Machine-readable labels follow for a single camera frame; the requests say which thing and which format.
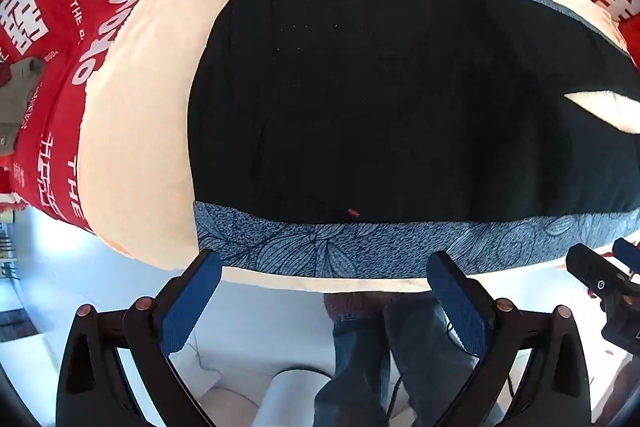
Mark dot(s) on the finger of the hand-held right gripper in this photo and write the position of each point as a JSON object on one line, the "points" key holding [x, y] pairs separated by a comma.
{"points": [[587, 264], [627, 252]]}

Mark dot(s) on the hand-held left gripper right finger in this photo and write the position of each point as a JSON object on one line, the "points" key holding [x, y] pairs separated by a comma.
{"points": [[457, 307]]}

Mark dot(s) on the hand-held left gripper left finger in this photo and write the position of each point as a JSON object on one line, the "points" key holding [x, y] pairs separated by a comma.
{"points": [[192, 302]]}

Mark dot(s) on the black pants with blue cuffs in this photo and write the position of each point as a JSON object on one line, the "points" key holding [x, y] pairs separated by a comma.
{"points": [[375, 107]]}

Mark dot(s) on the white cushion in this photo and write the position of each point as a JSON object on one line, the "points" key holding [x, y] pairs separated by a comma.
{"points": [[235, 402]]}

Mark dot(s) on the person's legs in jeans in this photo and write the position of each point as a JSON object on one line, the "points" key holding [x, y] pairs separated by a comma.
{"points": [[360, 367]]}

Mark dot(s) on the cream blanket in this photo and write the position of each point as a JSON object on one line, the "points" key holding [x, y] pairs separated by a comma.
{"points": [[145, 132]]}

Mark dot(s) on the grey object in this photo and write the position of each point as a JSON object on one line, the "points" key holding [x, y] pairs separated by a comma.
{"points": [[20, 97]]}

